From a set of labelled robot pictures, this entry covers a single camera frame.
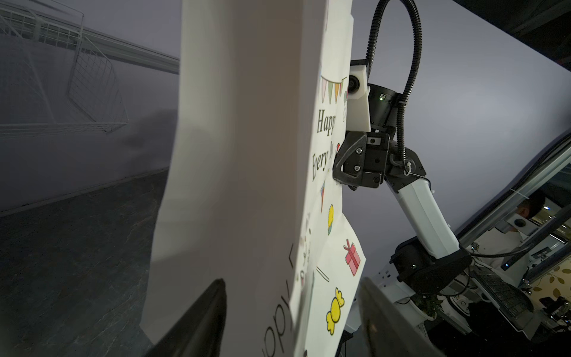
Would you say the person behind glass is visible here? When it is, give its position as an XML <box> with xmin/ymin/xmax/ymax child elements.
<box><xmin>473</xmin><ymin>190</ymin><xmax>546</xmax><ymax>272</ymax></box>

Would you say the white wire wall shelf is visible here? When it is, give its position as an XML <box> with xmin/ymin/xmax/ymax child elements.
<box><xmin>1</xmin><ymin>1</ymin><xmax>129</xmax><ymax>138</ymax></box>

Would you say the white paper bag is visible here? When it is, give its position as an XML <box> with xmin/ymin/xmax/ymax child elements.
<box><xmin>141</xmin><ymin>1</ymin><xmax>365</xmax><ymax>356</ymax></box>

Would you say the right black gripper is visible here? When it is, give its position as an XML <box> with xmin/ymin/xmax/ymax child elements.
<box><xmin>332</xmin><ymin>131</ymin><xmax>393</xmax><ymax>190</ymax></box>

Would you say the right black corrugated cable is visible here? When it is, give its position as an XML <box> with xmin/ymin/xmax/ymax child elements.
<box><xmin>365</xmin><ymin>0</ymin><xmax>423</xmax><ymax>166</ymax></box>

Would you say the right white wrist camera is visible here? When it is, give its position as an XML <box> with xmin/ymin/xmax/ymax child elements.
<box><xmin>346</xmin><ymin>59</ymin><xmax>371</xmax><ymax>132</ymax></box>

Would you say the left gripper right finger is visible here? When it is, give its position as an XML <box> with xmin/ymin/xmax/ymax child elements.
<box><xmin>358</xmin><ymin>278</ymin><xmax>443</xmax><ymax>357</ymax></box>

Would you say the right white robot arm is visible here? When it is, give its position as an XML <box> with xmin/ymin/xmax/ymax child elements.
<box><xmin>332</xmin><ymin>75</ymin><xmax>471</xmax><ymax>326</ymax></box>

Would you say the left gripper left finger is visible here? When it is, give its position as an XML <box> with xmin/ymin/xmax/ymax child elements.
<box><xmin>147</xmin><ymin>279</ymin><xmax>227</xmax><ymax>357</ymax></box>

